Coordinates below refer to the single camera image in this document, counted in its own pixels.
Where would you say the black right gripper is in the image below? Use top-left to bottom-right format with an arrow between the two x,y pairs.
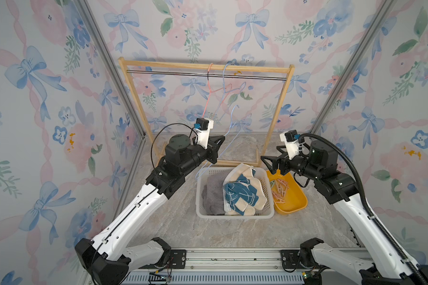
262,144 -> 321,182

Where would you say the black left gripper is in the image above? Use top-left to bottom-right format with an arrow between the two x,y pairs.
181,135 -> 224,177

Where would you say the light blue wire hanger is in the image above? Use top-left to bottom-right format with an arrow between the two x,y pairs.
222,59 -> 247,114

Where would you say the grey terry towel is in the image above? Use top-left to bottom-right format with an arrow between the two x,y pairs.
201,171 -> 229,216

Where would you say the pink wire hanger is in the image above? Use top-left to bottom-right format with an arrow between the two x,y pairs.
199,62 -> 234,125

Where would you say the dark teal patterned towel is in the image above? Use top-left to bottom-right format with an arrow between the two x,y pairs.
223,174 -> 261,216

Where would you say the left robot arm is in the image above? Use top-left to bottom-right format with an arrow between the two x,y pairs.
75,134 -> 225,285

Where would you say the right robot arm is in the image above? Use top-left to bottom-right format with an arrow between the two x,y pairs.
260,134 -> 428,285

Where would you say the yellow plastic tray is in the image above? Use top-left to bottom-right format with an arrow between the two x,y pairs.
266,171 -> 308,216

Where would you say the beige towel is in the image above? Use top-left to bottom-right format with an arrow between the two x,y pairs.
222,164 -> 268,216

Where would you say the white perforated plastic basket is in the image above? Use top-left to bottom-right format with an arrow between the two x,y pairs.
196,164 -> 274,219

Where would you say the metal hanging rod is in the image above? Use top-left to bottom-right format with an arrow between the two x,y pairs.
126,70 -> 286,81

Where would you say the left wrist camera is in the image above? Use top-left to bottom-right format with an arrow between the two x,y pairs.
193,118 -> 214,149

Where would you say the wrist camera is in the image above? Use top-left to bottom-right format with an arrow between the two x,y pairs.
193,118 -> 214,149
279,130 -> 309,160

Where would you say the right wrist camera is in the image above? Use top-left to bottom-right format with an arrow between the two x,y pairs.
279,130 -> 309,160

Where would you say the black corrugated cable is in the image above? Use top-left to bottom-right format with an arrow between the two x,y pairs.
297,133 -> 428,285

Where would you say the wooden clothes rack frame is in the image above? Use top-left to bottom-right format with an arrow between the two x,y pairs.
118,57 -> 295,167

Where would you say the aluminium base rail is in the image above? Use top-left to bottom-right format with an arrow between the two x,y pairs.
123,248 -> 317,285

